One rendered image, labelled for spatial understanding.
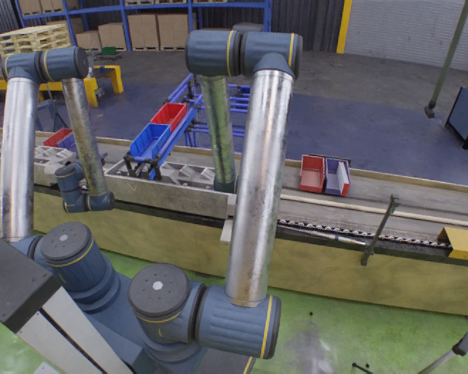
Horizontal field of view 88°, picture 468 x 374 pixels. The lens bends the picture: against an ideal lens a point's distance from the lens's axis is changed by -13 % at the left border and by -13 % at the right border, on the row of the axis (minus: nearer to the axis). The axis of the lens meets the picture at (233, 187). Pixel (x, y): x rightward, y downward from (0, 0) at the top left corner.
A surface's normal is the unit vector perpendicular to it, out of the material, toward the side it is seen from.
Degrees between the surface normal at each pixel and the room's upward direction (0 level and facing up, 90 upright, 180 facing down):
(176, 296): 6
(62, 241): 0
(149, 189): 80
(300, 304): 0
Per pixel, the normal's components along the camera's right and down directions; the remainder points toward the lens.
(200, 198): -0.23, 0.46
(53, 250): -0.02, -0.72
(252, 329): -0.11, -0.34
